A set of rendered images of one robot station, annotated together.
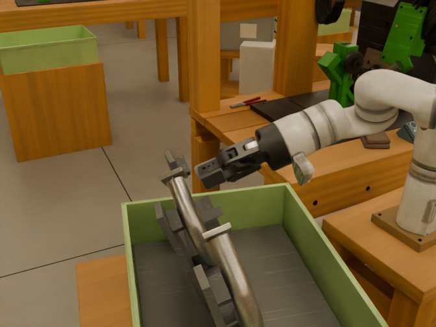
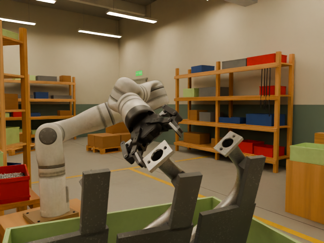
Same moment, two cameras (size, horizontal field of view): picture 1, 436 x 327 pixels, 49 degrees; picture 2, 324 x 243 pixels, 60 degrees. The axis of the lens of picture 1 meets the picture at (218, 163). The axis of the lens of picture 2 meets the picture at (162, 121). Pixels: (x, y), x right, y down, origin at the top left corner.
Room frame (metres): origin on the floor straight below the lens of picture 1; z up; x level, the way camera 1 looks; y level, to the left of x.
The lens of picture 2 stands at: (0.78, 0.57, 1.27)
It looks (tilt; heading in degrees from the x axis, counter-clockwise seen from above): 4 degrees down; 259
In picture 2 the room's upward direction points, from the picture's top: straight up
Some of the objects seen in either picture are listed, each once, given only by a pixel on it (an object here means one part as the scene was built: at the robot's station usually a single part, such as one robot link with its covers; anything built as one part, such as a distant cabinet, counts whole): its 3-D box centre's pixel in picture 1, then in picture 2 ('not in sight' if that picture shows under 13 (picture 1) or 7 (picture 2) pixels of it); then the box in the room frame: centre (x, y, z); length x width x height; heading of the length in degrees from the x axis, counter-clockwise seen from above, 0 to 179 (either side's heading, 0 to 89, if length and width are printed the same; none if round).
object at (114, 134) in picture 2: not in sight; (113, 136); (0.70, -7.20, 0.37); 1.20 x 0.80 x 0.74; 33
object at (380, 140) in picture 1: (374, 138); not in sight; (1.38, -0.50, 0.91); 0.10 x 0.08 x 0.03; 175
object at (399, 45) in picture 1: (409, 34); not in sight; (1.69, -0.67, 1.17); 0.13 x 0.12 x 0.20; 117
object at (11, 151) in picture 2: not in sight; (16, 142); (3.24, -7.47, 0.22); 1.20 x 0.80 x 0.44; 65
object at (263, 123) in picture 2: not in sight; (223, 111); (-1.77, -5.48, 1.10); 3.01 x 0.55 x 2.20; 115
